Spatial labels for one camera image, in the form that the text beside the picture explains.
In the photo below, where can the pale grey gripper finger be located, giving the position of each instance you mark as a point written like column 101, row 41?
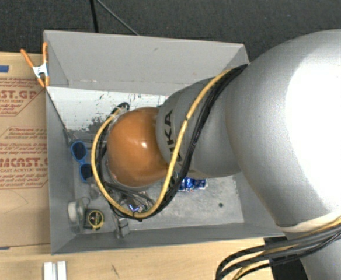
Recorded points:
column 123, row 227

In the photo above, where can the black and yellow tape measure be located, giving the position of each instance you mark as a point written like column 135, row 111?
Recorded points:
column 95, row 219

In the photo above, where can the clear glass jar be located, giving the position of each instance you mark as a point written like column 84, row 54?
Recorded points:
column 75, row 214

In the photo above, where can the blue sunglasses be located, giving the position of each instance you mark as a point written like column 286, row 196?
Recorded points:
column 79, row 152

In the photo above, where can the blue foil packet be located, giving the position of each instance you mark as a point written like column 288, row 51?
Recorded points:
column 194, row 184

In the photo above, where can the brown cardboard board red print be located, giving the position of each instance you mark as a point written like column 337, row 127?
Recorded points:
column 18, row 144

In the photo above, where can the grey metal bin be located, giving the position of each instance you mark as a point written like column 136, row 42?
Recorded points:
column 147, row 63

